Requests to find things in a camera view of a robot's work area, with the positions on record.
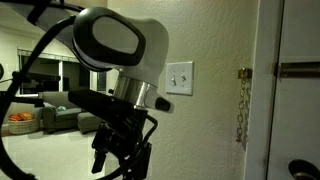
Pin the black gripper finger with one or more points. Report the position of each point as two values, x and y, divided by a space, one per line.
98 162
142 163

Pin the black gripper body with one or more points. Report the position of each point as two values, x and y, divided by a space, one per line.
116 133

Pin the white light switch toggle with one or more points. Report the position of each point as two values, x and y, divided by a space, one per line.
173 80
183 78

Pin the white grey Franka robot arm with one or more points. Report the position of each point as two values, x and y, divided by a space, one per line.
151 50

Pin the grey ottoman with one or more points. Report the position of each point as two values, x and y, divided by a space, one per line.
88 121

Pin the grey sectional sofa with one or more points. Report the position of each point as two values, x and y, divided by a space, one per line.
60 115

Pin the teal small cloth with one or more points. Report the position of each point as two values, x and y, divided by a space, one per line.
61 108

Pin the woven basket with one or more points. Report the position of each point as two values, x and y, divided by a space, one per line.
22 126

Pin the orange cloth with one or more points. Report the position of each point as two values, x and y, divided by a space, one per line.
20 116

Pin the dark glass sliding window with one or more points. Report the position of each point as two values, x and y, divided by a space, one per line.
50 70

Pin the dark round door knob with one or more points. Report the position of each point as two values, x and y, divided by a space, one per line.
303 170

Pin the white door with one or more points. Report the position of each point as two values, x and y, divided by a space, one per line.
298 113

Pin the dark metal door plate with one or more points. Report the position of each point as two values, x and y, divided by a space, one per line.
300 69

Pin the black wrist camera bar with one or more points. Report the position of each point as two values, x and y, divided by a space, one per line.
100 101

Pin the white double switch plate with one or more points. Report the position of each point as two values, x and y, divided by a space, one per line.
181 78

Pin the black stereo camera bar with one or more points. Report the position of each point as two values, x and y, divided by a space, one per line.
40 76

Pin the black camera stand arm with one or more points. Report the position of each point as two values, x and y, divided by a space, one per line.
26 100

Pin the dark round wall object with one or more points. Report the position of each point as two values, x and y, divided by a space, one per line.
1 71

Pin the white door frame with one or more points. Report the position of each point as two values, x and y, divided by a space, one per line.
260 100

